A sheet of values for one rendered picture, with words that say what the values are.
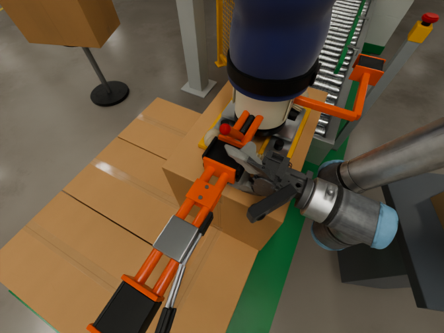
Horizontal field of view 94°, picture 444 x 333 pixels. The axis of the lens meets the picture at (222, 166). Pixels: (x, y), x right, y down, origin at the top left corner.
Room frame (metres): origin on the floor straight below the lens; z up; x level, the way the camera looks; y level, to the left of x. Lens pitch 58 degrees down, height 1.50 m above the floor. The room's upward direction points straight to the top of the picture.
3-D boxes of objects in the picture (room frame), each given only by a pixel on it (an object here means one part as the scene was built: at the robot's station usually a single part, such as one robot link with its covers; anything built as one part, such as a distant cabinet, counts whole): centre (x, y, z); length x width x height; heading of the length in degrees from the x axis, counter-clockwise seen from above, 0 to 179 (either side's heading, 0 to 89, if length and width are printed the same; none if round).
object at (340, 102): (1.76, -1.13, 0.50); 2.31 x 0.05 x 0.19; 152
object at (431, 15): (1.15, -1.01, 1.02); 0.07 x 0.07 x 0.04
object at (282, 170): (0.23, -0.14, 1.08); 0.12 x 0.09 x 0.08; 63
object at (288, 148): (0.47, -0.21, 0.97); 0.34 x 0.10 x 0.05; 153
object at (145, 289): (-0.02, 0.15, 1.08); 0.08 x 0.07 x 0.05; 153
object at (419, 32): (1.15, -1.01, 0.50); 0.07 x 0.07 x 1.00; 62
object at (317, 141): (0.87, -0.30, 0.58); 0.70 x 0.03 x 0.06; 62
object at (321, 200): (0.18, -0.21, 1.08); 0.09 x 0.05 x 0.10; 153
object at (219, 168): (0.29, -0.01, 1.08); 0.10 x 0.08 x 0.06; 63
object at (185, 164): (0.53, -0.12, 0.74); 0.60 x 0.40 x 0.40; 153
